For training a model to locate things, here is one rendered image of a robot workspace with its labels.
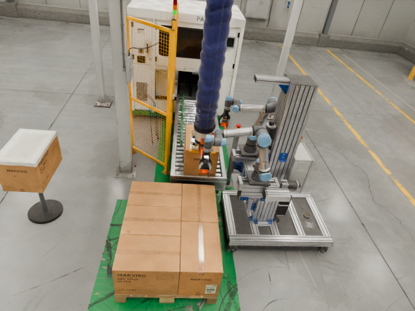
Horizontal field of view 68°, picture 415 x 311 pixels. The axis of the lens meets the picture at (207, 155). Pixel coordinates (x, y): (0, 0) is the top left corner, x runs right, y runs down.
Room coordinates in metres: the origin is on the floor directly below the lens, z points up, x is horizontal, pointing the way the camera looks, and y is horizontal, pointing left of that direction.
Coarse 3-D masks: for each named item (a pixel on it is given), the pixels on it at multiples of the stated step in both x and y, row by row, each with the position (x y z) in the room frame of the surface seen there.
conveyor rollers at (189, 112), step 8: (184, 104) 4.86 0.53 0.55; (192, 104) 4.90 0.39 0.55; (184, 112) 4.59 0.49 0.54; (192, 112) 4.61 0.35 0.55; (184, 120) 4.32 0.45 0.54; (192, 120) 4.34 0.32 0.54; (184, 128) 4.06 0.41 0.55; (184, 136) 3.87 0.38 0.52; (176, 152) 3.42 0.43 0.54; (176, 160) 3.24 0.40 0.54; (176, 168) 3.06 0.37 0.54
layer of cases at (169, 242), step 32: (160, 192) 2.59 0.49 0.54; (192, 192) 2.67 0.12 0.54; (128, 224) 2.07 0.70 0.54; (160, 224) 2.12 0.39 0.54; (192, 224) 2.18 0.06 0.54; (128, 256) 1.70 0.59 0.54; (160, 256) 1.74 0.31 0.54; (192, 256) 1.79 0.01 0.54; (128, 288) 1.55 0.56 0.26; (160, 288) 1.59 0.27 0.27; (192, 288) 1.63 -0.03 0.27
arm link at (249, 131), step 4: (236, 128) 2.46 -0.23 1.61; (240, 128) 2.45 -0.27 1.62; (244, 128) 2.45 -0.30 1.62; (248, 128) 2.45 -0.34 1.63; (252, 128) 2.44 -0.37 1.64; (256, 128) 2.43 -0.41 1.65; (216, 132) 2.40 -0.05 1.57; (220, 132) 2.40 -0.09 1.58; (224, 132) 2.40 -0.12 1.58; (228, 132) 2.41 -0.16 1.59; (232, 132) 2.41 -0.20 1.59; (236, 132) 2.41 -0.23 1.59; (240, 132) 2.42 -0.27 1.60; (244, 132) 2.42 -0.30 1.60; (248, 132) 2.42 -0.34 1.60; (252, 132) 2.42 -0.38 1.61; (224, 136) 2.39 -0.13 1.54; (228, 136) 2.40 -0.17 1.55; (232, 136) 2.40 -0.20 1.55; (236, 136) 2.42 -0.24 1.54
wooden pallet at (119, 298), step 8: (120, 296) 1.54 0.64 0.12; (128, 296) 1.55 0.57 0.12; (136, 296) 1.56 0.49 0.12; (144, 296) 1.57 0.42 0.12; (152, 296) 1.58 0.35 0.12; (160, 296) 1.59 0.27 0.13; (168, 296) 1.60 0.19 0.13; (176, 296) 1.61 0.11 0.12; (184, 296) 1.62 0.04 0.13; (192, 296) 1.63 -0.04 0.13; (200, 296) 1.64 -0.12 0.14; (208, 296) 1.65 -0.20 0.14; (216, 296) 1.66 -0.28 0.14
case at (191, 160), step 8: (192, 128) 3.43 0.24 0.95; (184, 144) 3.51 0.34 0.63; (184, 152) 3.27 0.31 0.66; (192, 152) 2.94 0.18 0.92; (200, 152) 2.95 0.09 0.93; (216, 152) 2.98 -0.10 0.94; (184, 160) 3.06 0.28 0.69; (192, 160) 2.94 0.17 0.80; (216, 160) 2.98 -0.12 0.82; (184, 168) 2.93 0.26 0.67; (192, 168) 2.94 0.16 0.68; (216, 168) 2.98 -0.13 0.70
